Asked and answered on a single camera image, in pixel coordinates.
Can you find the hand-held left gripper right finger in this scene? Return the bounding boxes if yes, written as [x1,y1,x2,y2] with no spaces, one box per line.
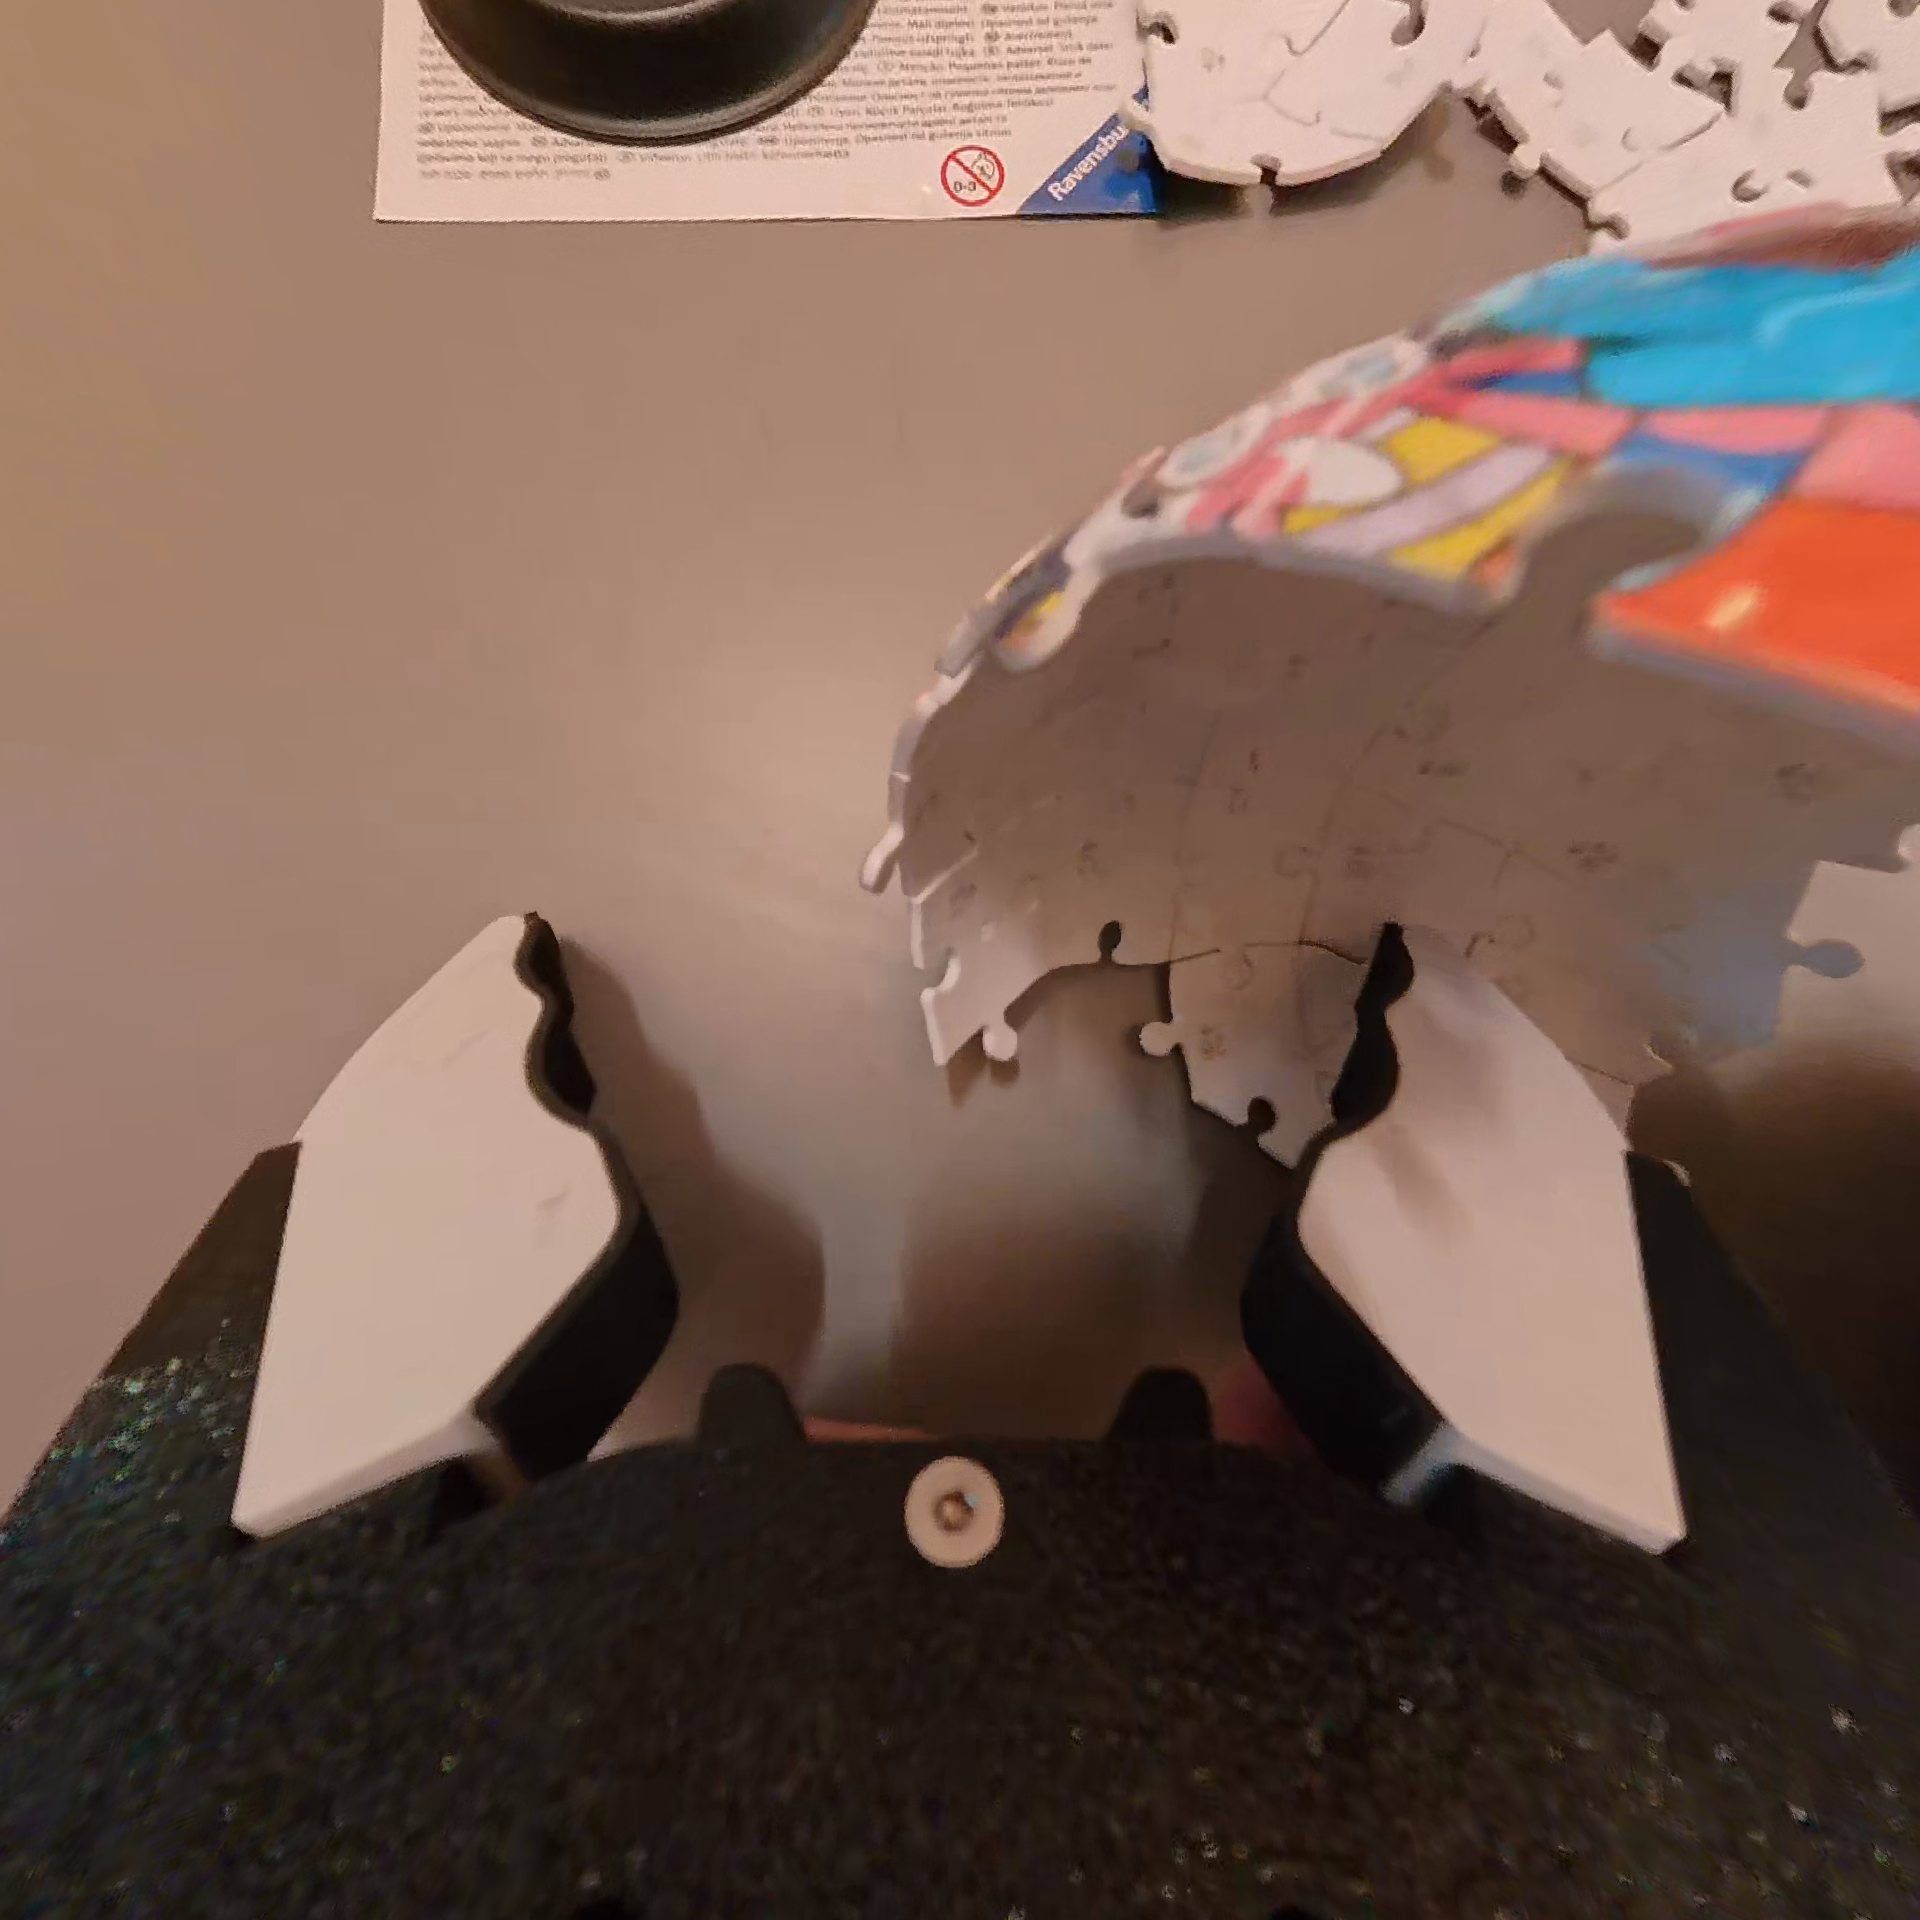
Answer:
[1240,921,1690,1556]

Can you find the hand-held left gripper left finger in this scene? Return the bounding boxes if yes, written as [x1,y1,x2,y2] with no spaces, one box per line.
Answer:
[230,906,680,1541]

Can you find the colourful partial puzzle ball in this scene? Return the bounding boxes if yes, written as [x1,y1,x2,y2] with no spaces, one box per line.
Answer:
[858,200,1920,1172]

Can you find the pile of white puzzle pieces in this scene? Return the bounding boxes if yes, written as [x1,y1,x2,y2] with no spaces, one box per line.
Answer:
[1122,0,1920,244]

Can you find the white printed instruction leaflet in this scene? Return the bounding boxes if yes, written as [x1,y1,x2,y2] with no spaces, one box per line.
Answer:
[371,0,1166,224]

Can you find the black round stand ring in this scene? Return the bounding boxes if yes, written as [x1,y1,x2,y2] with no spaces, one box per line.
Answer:
[415,0,875,145]

